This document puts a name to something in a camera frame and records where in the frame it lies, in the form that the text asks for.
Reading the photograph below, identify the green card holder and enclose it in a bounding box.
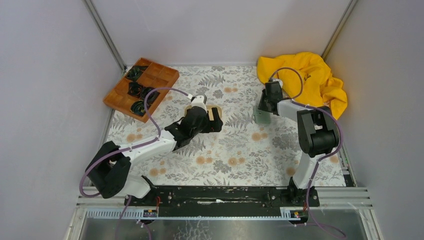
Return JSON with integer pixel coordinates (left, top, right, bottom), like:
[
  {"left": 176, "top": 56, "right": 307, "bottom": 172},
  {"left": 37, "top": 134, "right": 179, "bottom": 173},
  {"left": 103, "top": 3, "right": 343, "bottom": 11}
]
[{"left": 253, "top": 107, "right": 271, "bottom": 125}]

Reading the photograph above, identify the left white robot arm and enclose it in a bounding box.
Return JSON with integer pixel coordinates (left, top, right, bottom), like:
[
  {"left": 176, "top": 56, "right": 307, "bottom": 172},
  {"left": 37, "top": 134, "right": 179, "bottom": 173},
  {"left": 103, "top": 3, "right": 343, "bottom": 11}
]
[{"left": 80, "top": 95, "right": 223, "bottom": 206}]

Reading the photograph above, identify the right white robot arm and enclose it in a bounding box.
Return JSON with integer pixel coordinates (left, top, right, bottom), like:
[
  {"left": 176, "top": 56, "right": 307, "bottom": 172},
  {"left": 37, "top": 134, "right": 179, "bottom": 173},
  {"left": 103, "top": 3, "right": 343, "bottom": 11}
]
[{"left": 258, "top": 81, "right": 341, "bottom": 206}]

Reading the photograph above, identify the beige oval tray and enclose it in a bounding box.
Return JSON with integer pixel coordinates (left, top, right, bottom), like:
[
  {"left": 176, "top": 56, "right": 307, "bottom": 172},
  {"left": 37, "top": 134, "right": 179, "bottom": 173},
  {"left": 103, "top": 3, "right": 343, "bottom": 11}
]
[{"left": 184, "top": 104, "right": 223, "bottom": 124}]

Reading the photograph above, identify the yellow cloth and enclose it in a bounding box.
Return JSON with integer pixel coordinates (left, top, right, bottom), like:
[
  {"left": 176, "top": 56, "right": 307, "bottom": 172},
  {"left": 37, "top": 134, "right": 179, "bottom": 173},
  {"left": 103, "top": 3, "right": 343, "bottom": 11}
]
[{"left": 256, "top": 52, "right": 348, "bottom": 119}]

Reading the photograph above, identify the floral table mat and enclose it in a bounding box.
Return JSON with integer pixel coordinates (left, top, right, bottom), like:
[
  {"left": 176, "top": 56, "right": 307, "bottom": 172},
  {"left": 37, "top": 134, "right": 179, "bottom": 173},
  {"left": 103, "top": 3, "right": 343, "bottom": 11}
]
[{"left": 94, "top": 65, "right": 347, "bottom": 187}]

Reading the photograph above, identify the orange compartment tray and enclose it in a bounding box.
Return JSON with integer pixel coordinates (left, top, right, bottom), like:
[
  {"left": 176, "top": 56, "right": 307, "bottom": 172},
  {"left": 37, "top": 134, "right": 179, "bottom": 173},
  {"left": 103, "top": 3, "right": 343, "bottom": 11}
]
[{"left": 103, "top": 58, "right": 180, "bottom": 123}]

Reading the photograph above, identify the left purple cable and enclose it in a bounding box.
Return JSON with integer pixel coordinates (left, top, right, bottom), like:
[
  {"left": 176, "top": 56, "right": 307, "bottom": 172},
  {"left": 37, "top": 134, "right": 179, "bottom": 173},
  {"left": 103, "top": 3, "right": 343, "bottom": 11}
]
[{"left": 78, "top": 86, "right": 194, "bottom": 240}]

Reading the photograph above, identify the purple cable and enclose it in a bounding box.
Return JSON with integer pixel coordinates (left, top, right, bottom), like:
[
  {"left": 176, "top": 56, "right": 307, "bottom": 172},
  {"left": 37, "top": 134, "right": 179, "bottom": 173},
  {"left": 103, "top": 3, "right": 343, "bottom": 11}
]
[
  {"left": 268, "top": 67, "right": 347, "bottom": 240},
  {"left": 78, "top": 86, "right": 194, "bottom": 240}
]

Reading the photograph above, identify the black coiled strap middle right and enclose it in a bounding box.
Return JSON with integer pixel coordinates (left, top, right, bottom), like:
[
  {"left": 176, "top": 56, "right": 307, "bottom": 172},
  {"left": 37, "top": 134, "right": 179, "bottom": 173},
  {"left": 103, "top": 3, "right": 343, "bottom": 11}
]
[{"left": 140, "top": 86, "right": 161, "bottom": 102}]

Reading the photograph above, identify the black coiled strap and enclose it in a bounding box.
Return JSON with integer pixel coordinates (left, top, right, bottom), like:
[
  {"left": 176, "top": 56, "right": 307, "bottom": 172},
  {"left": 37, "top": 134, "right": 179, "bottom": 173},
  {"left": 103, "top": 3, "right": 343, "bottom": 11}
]
[
  {"left": 125, "top": 65, "right": 149, "bottom": 82},
  {"left": 140, "top": 86, "right": 161, "bottom": 102},
  {"left": 130, "top": 100, "right": 149, "bottom": 117},
  {"left": 127, "top": 82, "right": 144, "bottom": 98}
]

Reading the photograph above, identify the black coiled strap bottom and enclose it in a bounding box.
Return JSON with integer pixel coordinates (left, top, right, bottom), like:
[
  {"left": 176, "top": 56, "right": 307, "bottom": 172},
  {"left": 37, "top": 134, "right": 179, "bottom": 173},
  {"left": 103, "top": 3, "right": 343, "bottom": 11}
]
[{"left": 130, "top": 100, "right": 149, "bottom": 117}]

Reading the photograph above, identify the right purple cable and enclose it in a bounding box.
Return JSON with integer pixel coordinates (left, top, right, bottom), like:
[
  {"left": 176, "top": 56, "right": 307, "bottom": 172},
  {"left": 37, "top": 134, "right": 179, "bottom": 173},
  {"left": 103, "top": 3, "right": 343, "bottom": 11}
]
[{"left": 268, "top": 67, "right": 347, "bottom": 240}]

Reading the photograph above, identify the black coiled strap middle left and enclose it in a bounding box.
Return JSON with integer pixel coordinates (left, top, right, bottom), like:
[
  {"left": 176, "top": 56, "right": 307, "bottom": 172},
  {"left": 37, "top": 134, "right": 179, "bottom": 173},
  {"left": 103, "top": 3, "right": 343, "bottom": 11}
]
[{"left": 127, "top": 82, "right": 144, "bottom": 98}]

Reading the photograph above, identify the black coiled strap top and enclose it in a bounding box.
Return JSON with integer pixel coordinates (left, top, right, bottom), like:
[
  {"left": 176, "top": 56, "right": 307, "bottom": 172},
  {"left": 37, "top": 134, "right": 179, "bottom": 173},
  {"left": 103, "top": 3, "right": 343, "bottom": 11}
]
[{"left": 125, "top": 65, "right": 149, "bottom": 82}]

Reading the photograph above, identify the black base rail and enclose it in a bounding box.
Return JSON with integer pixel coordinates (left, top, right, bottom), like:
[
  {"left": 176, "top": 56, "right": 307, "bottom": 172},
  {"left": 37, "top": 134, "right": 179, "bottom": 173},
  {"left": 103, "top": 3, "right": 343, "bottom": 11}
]
[{"left": 124, "top": 185, "right": 320, "bottom": 218}]

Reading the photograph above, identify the right aluminium frame post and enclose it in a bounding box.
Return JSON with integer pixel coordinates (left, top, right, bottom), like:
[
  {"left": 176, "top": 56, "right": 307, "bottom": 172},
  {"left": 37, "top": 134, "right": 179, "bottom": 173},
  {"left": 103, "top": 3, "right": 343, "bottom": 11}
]
[{"left": 321, "top": 0, "right": 359, "bottom": 61}]

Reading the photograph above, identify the aluminium frame post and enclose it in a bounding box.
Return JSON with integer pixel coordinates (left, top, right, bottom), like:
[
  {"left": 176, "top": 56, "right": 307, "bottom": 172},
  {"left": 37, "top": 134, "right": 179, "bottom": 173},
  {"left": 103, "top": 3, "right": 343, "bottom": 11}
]
[
  {"left": 82, "top": 0, "right": 127, "bottom": 73},
  {"left": 321, "top": 0, "right": 359, "bottom": 61}
]

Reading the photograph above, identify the left aluminium frame post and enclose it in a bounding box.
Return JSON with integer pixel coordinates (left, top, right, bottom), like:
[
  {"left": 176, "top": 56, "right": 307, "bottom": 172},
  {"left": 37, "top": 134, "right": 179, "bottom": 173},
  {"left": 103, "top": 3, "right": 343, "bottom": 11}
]
[{"left": 82, "top": 0, "right": 127, "bottom": 73}]

